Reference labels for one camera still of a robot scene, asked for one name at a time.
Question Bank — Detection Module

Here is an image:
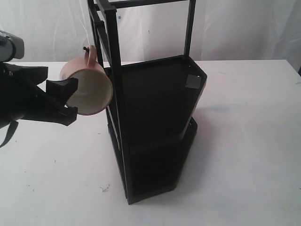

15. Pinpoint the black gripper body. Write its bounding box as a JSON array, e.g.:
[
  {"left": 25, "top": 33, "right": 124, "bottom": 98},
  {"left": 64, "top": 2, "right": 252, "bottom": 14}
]
[{"left": 0, "top": 62, "right": 48, "bottom": 128}]

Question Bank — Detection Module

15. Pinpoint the black cable loop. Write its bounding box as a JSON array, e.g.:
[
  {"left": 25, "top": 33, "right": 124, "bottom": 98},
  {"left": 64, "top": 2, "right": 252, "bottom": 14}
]
[{"left": 0, "top": 121, "right": 19, "bottom": 148}]

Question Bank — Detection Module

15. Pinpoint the grey square sticker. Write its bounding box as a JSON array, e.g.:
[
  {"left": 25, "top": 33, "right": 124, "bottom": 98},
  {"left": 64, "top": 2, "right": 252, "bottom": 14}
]
[{"left": 185, "top": 74, "right": 201, "bottom": 89}]

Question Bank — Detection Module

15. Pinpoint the black metal shelf rack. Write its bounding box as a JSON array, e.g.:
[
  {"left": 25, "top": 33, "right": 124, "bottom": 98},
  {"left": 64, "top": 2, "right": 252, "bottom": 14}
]
[{"left": 87, "top": 0, "right": 207, "bottom": 204}]

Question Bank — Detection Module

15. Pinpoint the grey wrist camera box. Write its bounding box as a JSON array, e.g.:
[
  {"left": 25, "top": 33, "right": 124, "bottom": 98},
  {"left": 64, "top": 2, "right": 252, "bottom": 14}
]
[{"left": 0, "top": 30, "right": 24, "bottom": 62}]

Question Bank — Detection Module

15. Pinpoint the pink ceramic mug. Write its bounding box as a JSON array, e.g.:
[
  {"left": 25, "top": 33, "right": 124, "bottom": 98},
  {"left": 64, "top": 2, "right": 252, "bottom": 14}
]
[{"left": 60, "top": 45, "right": 113, "bottom": 116}]

